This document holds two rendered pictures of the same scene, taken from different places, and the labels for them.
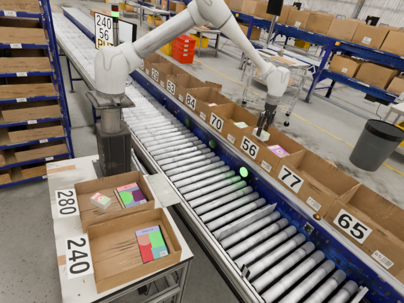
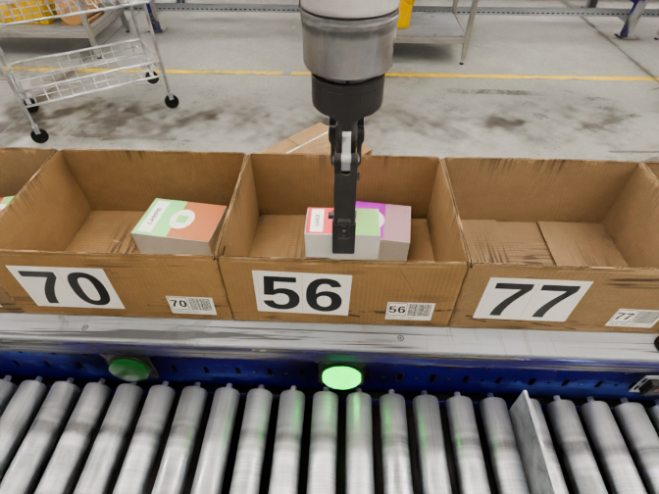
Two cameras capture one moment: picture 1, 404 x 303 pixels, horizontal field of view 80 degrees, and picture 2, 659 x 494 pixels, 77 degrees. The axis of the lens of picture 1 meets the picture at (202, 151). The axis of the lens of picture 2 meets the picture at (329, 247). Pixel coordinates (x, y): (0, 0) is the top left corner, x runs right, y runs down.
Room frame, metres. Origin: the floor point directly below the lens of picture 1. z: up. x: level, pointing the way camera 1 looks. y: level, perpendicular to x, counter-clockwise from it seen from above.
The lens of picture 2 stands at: (1.17, -0.05, 1.52)
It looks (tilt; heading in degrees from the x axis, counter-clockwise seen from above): 46 degrees down; 313
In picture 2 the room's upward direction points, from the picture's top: straight up
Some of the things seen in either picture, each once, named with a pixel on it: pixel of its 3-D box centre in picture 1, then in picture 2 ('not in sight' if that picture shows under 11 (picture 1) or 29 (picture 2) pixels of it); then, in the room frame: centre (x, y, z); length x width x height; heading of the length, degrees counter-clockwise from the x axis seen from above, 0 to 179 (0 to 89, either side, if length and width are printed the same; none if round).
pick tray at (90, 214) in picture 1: (115, 198); not in sight; (0.94, 0.44, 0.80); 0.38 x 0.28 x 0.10; 126
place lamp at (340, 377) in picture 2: (243, 172); (341, 379); (1.40, -0.32, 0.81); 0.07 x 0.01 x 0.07; 41
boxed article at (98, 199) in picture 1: (100, 201); not in sight; (0.92, 0.52, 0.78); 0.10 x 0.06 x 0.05; 71
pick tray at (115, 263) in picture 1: (133, 244); not in sight; (0.68, 0.24, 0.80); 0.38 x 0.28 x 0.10; 124
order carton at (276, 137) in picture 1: (269, 148); (341, 234); (1.54, -0.49, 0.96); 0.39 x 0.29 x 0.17; 41
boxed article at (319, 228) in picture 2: (260, 134); (342, 232); (1.44, -0.37, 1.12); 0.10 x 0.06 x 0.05; 41
